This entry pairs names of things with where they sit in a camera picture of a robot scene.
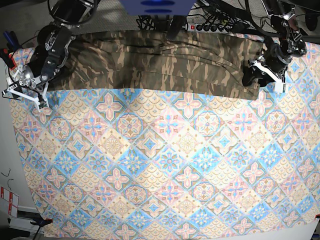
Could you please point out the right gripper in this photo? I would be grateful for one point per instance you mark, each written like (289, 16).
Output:
(24, 85)

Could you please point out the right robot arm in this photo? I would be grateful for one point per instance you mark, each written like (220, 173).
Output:
(53, 40)

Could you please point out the camouflage T-shirt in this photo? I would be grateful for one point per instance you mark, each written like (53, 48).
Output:
(200, 63)

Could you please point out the patterned tile tablecloth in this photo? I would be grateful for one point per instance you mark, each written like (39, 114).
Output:
(142, 164)

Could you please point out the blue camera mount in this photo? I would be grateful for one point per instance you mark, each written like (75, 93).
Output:
(158, 7)

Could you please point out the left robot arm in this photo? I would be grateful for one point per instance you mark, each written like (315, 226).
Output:
(271, 65)

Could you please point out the black orange clamp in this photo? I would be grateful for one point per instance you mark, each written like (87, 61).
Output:
(41, 222)

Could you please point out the white red labelled box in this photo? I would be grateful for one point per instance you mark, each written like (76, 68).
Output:
(9, 202)

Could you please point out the white power strip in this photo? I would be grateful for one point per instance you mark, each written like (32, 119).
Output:
(206, 28)

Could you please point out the red black clamp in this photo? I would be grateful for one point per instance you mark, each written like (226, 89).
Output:
(7, 58)

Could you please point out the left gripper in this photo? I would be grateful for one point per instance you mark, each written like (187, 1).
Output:
(266, 75)

